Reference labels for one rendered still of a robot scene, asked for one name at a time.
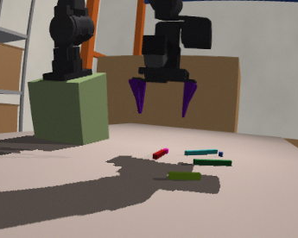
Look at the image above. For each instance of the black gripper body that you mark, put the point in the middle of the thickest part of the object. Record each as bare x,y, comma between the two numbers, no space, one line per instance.
167,74

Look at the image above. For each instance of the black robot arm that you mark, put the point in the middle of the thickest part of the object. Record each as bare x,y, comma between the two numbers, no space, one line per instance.
72,27

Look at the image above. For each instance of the turquoise rod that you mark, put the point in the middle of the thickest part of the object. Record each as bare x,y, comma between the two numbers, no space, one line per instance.
198,152

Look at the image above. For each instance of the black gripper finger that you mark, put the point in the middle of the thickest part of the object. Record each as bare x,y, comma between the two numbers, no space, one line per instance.
189,90
138,87

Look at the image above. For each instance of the lime green rod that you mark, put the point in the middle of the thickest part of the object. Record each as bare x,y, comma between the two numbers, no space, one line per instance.
184,175

